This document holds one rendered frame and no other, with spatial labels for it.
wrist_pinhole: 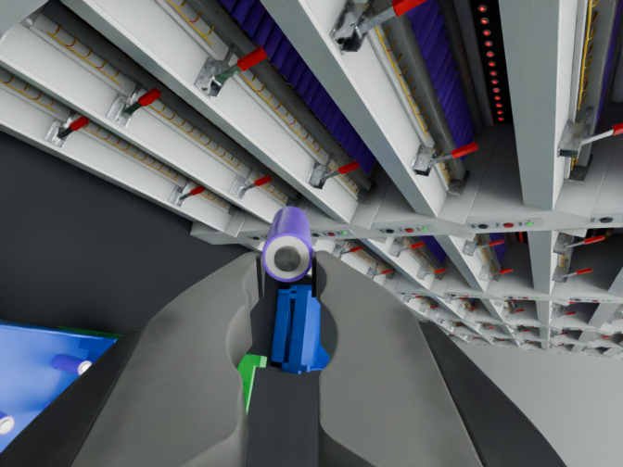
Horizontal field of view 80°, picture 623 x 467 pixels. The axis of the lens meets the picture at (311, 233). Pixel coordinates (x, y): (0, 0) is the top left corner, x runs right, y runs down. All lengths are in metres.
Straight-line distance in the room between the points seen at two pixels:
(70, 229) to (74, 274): 0.10
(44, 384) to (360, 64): 0.54
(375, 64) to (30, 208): 0.72
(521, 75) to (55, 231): 0.86
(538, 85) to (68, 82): 0.57
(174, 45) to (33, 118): 0.37
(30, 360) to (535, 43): 0.65
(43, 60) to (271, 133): 0.30
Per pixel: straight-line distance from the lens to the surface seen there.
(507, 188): 0.77
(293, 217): 0.16
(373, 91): 0.48
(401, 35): 0.48
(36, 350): 0.59
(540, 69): 0.45
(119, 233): 1.01
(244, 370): 0.80
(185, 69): 0.51
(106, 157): 0.85
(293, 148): 0.64
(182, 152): 0.71
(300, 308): 1.40
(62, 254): 0.95
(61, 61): 0.64
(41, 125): 0.81
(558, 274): 1.24
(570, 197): 0.75
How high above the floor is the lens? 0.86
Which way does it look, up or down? 31 degrees down
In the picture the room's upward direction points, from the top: 87 degrees clockwise
